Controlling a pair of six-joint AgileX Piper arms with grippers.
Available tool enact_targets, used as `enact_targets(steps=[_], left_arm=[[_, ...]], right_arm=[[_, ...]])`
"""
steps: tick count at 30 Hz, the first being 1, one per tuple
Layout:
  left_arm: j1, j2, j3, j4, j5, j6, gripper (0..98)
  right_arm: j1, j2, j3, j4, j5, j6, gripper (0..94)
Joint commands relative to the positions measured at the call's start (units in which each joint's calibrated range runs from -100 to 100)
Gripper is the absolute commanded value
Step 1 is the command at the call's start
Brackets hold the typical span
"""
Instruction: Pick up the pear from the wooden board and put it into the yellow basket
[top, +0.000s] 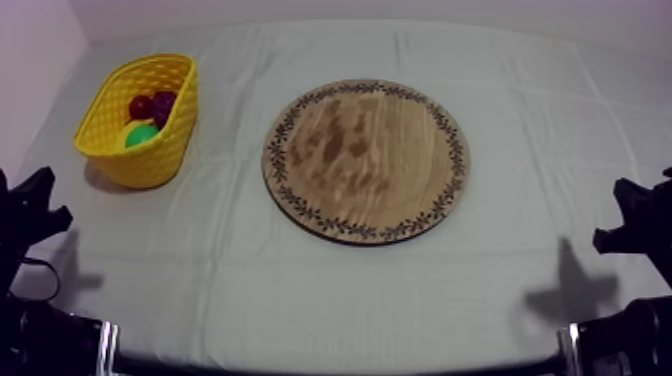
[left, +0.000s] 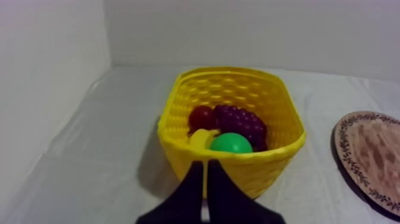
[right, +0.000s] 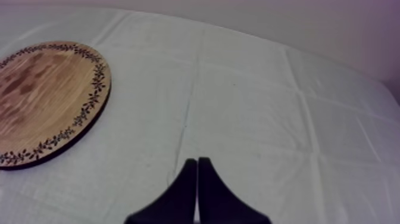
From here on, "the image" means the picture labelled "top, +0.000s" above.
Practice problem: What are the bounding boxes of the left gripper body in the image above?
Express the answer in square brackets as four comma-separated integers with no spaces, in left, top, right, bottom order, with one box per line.
[0,167,39,298]

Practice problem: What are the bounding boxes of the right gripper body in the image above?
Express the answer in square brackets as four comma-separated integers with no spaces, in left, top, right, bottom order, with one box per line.
[636,166,672,290]

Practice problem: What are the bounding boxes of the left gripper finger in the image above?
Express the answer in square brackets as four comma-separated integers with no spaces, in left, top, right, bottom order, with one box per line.
[9,166,57,222]
[29,205,74,247]

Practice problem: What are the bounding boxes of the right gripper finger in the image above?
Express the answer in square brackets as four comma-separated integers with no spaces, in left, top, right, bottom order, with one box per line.
[592,223,645,255]
[613,177,653,229]

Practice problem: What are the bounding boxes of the yellow plastic basket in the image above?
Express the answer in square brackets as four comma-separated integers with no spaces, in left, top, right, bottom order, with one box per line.
[73,52,200,190]

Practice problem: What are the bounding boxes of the green toy pear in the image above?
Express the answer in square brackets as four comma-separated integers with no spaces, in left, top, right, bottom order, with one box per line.
[124,124,161,149]

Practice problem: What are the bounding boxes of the round wooden board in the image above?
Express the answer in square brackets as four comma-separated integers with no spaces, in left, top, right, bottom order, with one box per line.
[260,78,471,246]

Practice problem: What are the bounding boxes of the silver metal bar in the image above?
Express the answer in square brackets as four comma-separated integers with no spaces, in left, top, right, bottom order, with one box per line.
[96,320,121,376]
[556,322,582,376]

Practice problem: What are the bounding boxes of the small red fruit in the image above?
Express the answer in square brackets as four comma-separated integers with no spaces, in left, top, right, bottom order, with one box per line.
[128,94,155,121]

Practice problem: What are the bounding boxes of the purple toy grapes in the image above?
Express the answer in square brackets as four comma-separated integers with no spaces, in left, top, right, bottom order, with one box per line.
[151,90,179,130]

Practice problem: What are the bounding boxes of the black cable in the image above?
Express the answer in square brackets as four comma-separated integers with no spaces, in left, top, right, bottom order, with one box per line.
[19,257,61,303]

